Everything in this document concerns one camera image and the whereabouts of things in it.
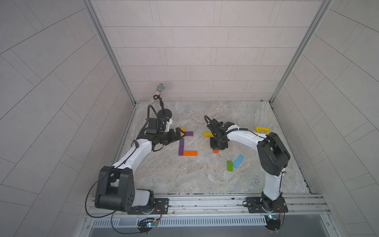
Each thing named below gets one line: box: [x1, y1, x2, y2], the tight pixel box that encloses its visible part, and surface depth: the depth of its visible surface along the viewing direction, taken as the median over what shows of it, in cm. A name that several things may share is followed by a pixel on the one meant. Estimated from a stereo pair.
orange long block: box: [183, 150, 198, 157], surface depth 91 cm
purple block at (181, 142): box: [179, 138, 185, 147], surface depth 96 cm
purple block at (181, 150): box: [178, 146, 185, 156], surface depth 91 cm
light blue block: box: [232, 154, 245, 168], surface depth 88 cm
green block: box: [227, 160, 234, 172], surface depth 87 cm
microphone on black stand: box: [149, 82, 166, 110], surface depth 91 cm
